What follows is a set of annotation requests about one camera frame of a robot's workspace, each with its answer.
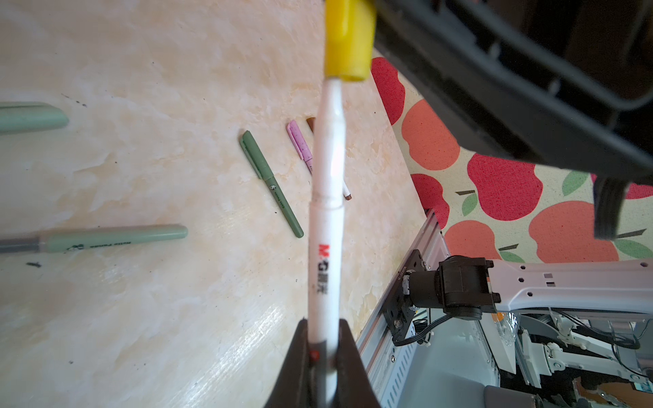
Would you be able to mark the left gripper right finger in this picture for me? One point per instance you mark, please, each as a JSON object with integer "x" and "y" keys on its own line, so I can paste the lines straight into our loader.
{"x": 353, "y": 387}

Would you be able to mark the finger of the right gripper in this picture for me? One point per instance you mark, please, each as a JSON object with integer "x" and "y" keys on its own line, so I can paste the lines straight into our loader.
{"x": 566, "y": 84}

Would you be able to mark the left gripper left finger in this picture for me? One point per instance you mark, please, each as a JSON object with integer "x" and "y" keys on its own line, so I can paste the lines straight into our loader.
{"x": 291, "y": 390}

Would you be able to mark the white yellow-tipped pen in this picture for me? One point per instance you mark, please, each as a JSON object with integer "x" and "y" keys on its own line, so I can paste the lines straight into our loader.
{"x": 326, "y": 234}

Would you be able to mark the yellow pen cap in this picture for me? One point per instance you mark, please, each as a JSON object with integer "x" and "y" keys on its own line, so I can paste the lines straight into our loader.
{"x": 350, "y": 30}

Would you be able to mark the pink pen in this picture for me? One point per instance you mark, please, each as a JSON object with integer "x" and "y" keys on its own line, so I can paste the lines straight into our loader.
{"x": 300, "y": 145}

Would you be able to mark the dark green pen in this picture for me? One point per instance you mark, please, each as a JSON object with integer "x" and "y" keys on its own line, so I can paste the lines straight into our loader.
{"x": 262, "y": 169}

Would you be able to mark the light green pen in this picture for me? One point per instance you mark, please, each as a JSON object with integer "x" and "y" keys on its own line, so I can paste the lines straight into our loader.
{"x": 65, "y": 241}

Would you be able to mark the light green pen cap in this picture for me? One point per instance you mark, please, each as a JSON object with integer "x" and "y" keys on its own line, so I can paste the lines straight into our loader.
{"x": 26, "y": 117}

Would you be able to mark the brown pen cap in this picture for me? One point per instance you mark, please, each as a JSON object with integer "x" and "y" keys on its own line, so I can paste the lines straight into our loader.
{"x": 311, "y": 123}

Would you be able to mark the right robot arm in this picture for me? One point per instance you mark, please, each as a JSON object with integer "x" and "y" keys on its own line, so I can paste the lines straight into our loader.
{"x": 538, "y": 176}

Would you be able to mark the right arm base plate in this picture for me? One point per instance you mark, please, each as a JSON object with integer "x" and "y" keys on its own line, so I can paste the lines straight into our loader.
{"x": 398, "y": 309}

